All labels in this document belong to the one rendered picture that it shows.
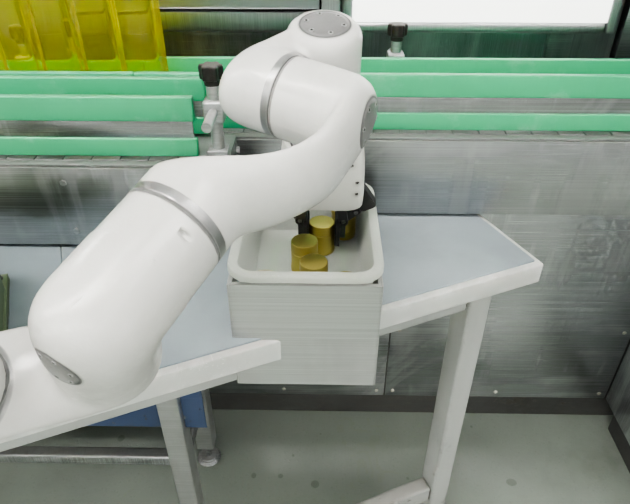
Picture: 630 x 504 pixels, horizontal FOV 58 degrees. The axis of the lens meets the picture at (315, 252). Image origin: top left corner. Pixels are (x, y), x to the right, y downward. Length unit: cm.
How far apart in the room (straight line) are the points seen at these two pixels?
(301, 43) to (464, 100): 35
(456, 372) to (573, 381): 63
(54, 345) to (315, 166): 22
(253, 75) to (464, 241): 45
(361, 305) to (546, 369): 92
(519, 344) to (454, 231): 59
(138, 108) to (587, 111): 61
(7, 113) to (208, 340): 39
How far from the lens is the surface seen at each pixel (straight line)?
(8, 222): 90
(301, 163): 43
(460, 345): 93
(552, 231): 124
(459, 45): 104
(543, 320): 138
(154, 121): 77
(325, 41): 55
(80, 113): 79
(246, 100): 51
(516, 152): 88
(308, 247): 70
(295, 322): 65
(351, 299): 63
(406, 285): 75
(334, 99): 48
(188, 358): 66
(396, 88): 82
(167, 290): 39
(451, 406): 103
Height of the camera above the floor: 121
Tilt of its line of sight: 35 degrees down
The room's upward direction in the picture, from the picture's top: straight up
